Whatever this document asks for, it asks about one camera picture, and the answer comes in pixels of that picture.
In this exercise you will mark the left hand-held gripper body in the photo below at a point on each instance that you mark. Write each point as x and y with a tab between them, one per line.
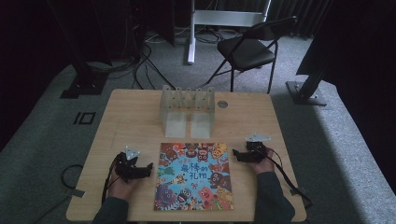
127	165

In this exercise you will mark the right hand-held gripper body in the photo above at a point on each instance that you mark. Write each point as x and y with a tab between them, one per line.
257	149

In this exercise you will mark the colourful picture book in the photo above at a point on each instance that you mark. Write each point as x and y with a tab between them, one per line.
193	177

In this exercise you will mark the clear acrylic book rack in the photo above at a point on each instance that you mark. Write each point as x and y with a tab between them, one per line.
186	124

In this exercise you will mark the person's right hand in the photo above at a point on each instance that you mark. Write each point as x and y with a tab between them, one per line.
264	165

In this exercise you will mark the person's left hand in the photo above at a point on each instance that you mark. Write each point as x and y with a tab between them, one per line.
123	189

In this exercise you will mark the round grey table grommet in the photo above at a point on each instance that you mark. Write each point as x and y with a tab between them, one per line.
223	104

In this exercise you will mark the grey tape piece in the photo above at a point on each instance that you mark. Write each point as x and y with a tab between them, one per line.
298	191
75	193

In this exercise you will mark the black metal stand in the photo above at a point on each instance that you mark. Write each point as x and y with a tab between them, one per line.
306	91
85	84

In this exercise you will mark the black folding chair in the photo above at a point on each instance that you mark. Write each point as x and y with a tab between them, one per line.
249	53

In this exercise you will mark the white metal stand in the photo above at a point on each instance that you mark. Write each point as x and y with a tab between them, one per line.
191	46

